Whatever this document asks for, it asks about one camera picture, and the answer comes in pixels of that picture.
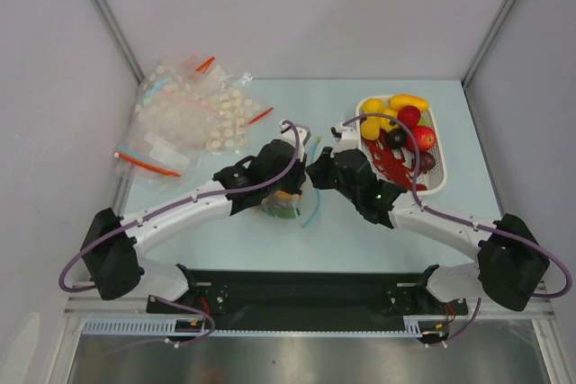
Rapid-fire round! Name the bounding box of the grey slotted cable duct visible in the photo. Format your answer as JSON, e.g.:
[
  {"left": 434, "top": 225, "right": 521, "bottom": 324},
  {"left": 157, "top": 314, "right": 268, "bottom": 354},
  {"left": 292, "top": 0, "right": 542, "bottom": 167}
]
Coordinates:
[{"left": 82, "top": 317, "right": 448, "bottom": 340}]

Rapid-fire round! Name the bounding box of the orange ginger toy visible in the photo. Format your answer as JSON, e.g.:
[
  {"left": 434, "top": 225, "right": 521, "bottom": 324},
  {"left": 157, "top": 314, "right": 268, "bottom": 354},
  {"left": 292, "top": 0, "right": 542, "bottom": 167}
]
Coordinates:
[{"left": 274, "top": 191, "right": 301, "bottom": 201}]

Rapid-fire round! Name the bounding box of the yellow bell pepper toy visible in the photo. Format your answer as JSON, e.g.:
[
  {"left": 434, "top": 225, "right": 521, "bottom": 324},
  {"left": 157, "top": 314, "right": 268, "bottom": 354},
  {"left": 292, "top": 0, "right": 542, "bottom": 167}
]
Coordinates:
[{"left": 380, "top": 108, "right": 398, "bottom": 133}]

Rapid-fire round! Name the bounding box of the white perforated basket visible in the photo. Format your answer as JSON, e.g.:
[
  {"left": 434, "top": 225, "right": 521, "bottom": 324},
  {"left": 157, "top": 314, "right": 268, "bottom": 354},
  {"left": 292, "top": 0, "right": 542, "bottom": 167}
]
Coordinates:
[{"left": 355, "top": 95, "right": 447, "bottom": 195}]

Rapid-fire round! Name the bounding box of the red apple toy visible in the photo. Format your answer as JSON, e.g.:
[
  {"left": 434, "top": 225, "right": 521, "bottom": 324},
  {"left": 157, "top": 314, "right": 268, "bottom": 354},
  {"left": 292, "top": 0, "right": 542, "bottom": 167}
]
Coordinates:
[{"left": 411, "top": 125, "right": 437, "bottom": 152}]

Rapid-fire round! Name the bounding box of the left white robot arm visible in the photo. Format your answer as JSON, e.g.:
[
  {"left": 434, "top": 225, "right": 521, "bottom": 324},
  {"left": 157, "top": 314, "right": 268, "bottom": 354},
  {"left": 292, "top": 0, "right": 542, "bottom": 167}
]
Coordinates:
[{"left": 82, "top": 139, "right": 306, "bottom": 312}]

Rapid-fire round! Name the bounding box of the dark purple plum toy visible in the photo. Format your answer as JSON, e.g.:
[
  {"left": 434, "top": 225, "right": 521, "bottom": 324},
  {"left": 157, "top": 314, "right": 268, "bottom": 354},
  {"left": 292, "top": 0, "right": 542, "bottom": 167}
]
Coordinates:
[{"left": 384, "top": 129, "right": 408, "bottom": 149}]

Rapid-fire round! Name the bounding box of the pile of spare zip bags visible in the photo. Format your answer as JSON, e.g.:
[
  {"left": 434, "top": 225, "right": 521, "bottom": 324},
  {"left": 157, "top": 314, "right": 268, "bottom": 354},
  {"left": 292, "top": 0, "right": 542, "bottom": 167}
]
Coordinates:
[{"left": 113, "top": 55, "right": 274, "bottom": 191}]

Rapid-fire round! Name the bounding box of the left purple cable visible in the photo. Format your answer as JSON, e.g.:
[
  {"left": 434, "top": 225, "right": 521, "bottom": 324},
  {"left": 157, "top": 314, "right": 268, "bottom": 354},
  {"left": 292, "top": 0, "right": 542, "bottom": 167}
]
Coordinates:
[{"left": 58, "top": 121, "right": 302, "bottom": 291}]

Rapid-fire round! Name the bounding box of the orange toy fruit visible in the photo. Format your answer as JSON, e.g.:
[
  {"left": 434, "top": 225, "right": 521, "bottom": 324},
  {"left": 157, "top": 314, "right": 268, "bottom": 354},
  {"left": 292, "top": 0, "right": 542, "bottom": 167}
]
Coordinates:
[{"left": 360, "top": 117, "right": 381, "bottom": 141}]

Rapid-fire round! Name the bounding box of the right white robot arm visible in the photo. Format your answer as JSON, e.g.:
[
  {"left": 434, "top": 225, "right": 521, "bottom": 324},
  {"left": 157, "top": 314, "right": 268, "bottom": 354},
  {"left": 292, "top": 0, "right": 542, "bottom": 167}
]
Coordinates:
[{"left": 306, "top": 147, "right": 550, "bottom": 313}]

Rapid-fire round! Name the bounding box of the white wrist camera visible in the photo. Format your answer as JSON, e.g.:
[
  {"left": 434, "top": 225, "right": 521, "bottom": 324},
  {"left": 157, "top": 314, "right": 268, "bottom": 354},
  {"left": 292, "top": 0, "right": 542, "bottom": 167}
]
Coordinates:
[
  {"left": 279, "top": 119, "right": 311, "bottom": 162},
  {"left": 330, "top": 122, "right": 361, "bottom": 156}
]

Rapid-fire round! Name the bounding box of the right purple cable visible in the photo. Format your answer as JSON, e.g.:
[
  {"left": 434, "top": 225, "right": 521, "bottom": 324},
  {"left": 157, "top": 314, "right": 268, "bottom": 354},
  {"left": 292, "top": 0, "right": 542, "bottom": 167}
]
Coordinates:
[{"left": 339, "top": 112, "right": 572, "bottom": 298}]

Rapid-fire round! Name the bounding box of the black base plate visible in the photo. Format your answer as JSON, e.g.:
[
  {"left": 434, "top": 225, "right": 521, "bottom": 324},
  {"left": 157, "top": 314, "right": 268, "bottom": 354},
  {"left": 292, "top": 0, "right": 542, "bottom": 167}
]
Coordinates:
[{"left": 146, "top": 267, "right": 468, "bottom": 324}]

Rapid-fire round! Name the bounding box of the purple cable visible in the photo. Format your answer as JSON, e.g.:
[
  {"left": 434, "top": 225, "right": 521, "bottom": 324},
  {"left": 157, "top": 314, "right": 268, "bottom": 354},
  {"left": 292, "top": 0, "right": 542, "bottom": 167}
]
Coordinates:
[
  {"left": 58, "top": 121, "right": 302, "bottom": 291},
  {"left": 339, "top": 112, "right": 572, "bottom": 298}
]

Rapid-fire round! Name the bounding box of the red strawberry toy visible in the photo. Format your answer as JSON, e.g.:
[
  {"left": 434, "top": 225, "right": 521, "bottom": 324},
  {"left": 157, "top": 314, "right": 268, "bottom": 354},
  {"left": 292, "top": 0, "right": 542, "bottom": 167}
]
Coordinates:
[{"left": 397, "top": 105, "right": 421, "bottom": 129}]

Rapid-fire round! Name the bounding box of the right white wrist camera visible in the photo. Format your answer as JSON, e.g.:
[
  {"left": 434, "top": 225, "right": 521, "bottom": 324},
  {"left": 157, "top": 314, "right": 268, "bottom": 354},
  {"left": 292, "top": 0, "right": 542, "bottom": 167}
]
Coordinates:
[{"left": 330, "top": 122, "right": 361, "bottom": 156}]

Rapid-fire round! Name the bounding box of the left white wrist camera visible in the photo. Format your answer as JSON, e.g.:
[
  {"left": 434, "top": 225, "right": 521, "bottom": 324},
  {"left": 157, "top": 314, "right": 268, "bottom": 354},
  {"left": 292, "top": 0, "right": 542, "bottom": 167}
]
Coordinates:
[{"left": 279, "top": 119, "right": 311, "bottom": 162}]

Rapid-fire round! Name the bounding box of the dark red passionfruit toy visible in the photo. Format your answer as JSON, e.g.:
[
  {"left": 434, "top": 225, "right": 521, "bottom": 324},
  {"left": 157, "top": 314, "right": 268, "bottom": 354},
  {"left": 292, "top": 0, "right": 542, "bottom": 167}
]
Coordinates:
[{"left": 419, "top": 152, "right": 437, "bottom": 172}]

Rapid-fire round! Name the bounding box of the yellow pear toy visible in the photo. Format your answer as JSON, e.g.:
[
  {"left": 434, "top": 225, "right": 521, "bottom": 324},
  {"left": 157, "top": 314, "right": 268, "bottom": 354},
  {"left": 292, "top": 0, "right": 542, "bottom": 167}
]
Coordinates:
[{"left": 361, "top": 98, "right": 386, "bottom": 114}]

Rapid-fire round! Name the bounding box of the clear blue-zipper bag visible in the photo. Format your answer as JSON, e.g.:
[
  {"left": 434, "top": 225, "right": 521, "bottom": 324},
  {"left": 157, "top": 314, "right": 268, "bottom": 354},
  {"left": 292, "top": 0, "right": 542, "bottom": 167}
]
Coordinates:
[{"left": 254, "top": 134, "right": 324, "bottom": 228}]

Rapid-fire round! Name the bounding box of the yellow mango toy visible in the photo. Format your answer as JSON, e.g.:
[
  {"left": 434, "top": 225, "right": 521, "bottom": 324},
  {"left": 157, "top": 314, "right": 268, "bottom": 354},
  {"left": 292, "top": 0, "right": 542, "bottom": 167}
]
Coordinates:
[{"left": 388, "top": 94, "right": 429, "bottom": 112}]

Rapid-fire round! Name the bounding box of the red chili toy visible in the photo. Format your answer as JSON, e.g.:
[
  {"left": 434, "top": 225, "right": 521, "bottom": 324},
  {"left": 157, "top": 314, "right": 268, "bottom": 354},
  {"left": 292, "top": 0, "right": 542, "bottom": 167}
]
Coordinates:
[{"left": 363, "top": 139, "right": 415, "bottom": 190}]

